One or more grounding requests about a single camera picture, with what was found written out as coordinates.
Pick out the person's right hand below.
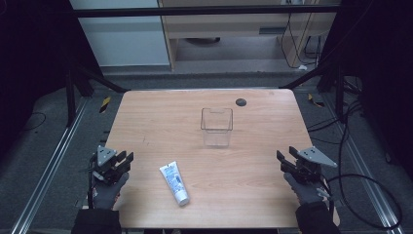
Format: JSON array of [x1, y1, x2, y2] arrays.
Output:
[[283, 172, 329, 207]]

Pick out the white cabinet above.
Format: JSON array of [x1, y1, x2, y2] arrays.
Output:
[[68, 0, 171, 68]]

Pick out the black floor cable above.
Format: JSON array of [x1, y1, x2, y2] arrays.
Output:
[[19, 111, 47, 134]]

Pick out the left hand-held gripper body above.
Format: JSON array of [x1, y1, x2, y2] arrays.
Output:
[[91, 145, 129, 185]]

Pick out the black metal stand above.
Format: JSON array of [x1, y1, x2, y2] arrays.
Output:
[[280, 55, 347, 124], [64, 61, 131, 129]]

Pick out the light wooden desk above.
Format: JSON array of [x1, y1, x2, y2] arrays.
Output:
[[157, 0, 342, 71]]

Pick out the black horizontal frame bar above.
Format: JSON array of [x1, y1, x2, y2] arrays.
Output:
[[71, 4, 341, 19]]

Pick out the person's left hand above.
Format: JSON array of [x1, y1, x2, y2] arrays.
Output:
[[92, 172, 130, 211]]

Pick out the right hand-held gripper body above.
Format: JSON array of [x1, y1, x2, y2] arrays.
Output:
[[289, 145, 339, 185]]

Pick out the yellow black striped marker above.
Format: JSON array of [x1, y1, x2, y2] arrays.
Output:
[[98, 96, 112, 114], [307, 93, 325, 109]]

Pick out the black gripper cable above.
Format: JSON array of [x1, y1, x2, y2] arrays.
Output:
[[319, 174, 404, 230], [86, 155, 98, 210]]

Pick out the clear plastic container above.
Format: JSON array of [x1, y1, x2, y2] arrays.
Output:
[[200, 107, 235, 149]]

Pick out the white squeeze tube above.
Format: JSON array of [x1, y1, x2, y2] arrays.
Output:
[[159, 160, 191, 208]]

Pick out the aluminium floor rail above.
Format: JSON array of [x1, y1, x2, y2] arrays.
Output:
[[9, 97, 91, 234], [320, 94, 407, 234]]

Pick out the black hanging cables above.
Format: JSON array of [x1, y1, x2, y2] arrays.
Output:
[[280, 13, 325, 70]]

